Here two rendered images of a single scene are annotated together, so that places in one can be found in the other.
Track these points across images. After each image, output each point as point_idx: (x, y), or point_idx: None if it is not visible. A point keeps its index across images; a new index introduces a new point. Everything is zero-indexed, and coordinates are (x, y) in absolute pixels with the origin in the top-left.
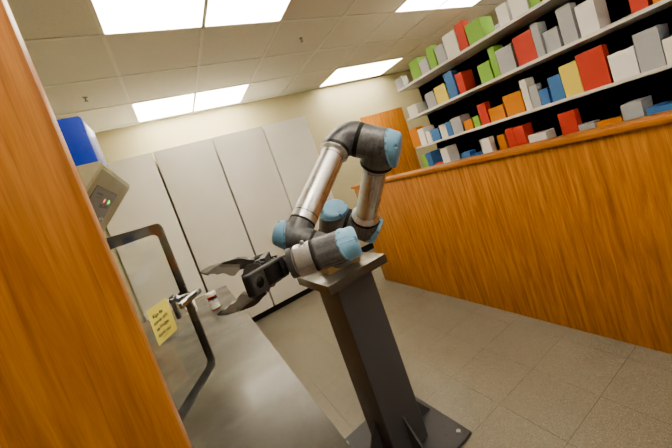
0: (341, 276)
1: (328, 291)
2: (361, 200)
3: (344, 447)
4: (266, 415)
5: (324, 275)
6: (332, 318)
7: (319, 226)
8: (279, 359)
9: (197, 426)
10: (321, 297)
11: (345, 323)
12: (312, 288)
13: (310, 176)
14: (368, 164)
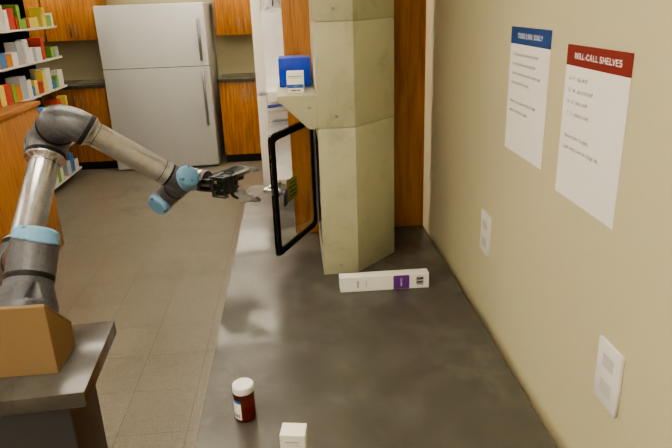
0: (80, 327)
1: (115, 328)
2: (49, 207)
3: (242, 226)
4: (262, 244)
5: (76, 350)
6: (86, 443)
7: (50, 266)
8: (234, 266)
9: (299, 255)
10: (74, 421)
11: (97, 410)
12: (102, 365)
13: (134, 142)
14: (67, 153)
